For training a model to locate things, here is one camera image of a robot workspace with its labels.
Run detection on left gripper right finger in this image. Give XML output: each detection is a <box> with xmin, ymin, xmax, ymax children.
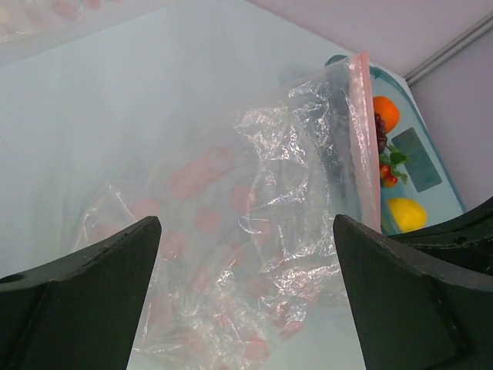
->
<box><xmin>333</xmin><ymin>214</ymin><xmax>492</xmax><ymax>369</ymax></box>

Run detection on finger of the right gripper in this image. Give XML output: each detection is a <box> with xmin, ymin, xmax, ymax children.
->
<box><xmin>391</xmin><ymin>200</ymin><xmax>492</xmax><ymax>276</ymax></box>

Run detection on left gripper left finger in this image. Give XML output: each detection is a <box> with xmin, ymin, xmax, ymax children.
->
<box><xmin>1</xmin><ymin>216</ymin><xmax>161</xmax><ymax>369</ymax></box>

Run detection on teal transparent plastic tray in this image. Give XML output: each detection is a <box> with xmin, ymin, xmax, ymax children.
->
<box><xmin>327</xmin><ymin>54</ymin><xmax>465</xmax><ymax>235</ymax></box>

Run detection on clear zip bag red dots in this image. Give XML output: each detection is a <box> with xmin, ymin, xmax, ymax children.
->
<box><xmin>75</xmin><ymin>54</ymin><xmax>381</xmax><ymax>369</ymax></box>

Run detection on zip bag red dots back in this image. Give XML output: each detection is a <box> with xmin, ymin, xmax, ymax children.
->
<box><xmin>1</xmin><ymin>0</ymin><xmax>122</xmax><ymax>42</ymax></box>

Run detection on yellow mango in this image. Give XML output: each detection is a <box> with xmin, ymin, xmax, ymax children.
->
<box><xmin>387</xmin><ymin>197</ymin><xmax>428</xmax><ymax>233</ymax></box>

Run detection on red cherries with green leaves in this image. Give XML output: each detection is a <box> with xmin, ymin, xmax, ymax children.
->
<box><xmin>379</xmin><ymin>144</ymin><xmax>409</xmax><ymax>188</ymax></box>

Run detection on purple grape bunch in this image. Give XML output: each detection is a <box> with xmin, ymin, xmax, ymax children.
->
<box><xmin>374</xmin><ymin>113</ymin><xmax>387</xmax><ymax>154</ymax></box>

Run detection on orange fruit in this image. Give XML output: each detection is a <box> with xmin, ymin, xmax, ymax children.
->
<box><xmin>373</xmin><ymin>96</ymin><xmax>400</xmax><ymax>133</ymax></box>

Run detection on right aluminium frame post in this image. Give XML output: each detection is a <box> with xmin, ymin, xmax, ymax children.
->
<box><xmin>404</xmin><ymin>12</ymin><xmax>493</xmax><ymax>86</ymax></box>

